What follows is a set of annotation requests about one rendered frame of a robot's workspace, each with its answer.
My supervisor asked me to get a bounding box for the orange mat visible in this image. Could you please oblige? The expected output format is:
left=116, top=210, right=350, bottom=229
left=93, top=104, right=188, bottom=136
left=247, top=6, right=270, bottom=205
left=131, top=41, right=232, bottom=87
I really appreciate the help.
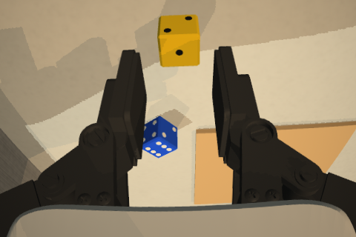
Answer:
left=194, top=121, right=356, bottom=204

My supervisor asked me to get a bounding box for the yellow die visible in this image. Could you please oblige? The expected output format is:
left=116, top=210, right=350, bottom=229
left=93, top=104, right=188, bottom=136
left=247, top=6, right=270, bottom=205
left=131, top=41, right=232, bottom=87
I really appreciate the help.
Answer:
left=157, top=15, right=200, bottom=67

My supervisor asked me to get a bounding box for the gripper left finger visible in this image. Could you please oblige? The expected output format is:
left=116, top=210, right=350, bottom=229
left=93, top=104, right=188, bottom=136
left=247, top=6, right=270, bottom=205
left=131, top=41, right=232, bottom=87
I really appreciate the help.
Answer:
left=0, top=50, right=147, bottom=237

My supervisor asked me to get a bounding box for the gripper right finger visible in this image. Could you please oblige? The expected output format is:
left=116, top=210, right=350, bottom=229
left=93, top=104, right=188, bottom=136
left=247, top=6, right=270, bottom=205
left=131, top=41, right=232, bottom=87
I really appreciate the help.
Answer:
left=212, top=46, right=356, bottom=233

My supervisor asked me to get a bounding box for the blue die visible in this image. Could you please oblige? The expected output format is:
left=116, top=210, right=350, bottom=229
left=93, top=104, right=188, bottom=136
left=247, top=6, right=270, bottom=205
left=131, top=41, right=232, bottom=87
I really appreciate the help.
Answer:
left=142, top=116, right=177, bottom=158

